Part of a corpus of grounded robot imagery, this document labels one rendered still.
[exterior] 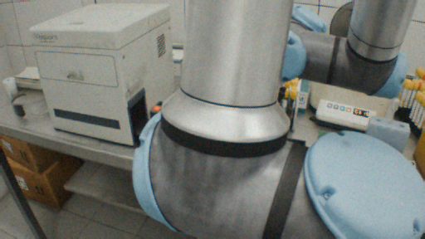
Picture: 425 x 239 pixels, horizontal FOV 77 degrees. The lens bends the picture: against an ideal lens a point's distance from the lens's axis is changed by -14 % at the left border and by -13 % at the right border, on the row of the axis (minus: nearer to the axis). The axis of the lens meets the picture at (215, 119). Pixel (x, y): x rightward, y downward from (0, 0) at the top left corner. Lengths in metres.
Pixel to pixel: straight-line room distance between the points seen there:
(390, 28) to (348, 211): 0.24
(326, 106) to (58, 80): 0.72
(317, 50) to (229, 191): 0.27
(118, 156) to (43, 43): 0.33
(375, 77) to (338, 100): 0.46
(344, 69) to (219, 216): 0.28
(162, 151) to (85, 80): 0.51
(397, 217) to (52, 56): 0.75
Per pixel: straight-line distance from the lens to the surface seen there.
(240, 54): 0.22
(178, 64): 1.13
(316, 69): 0.45
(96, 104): 0.77
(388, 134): 0.77
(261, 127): 0.24
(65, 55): 0.77
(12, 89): 1.26
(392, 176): 0.27
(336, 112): 0.88
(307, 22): 0.54
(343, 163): 0.25
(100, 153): 0.80
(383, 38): 0.40
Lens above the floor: 1.33
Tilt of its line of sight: 32 degrees down
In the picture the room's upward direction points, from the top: straight up
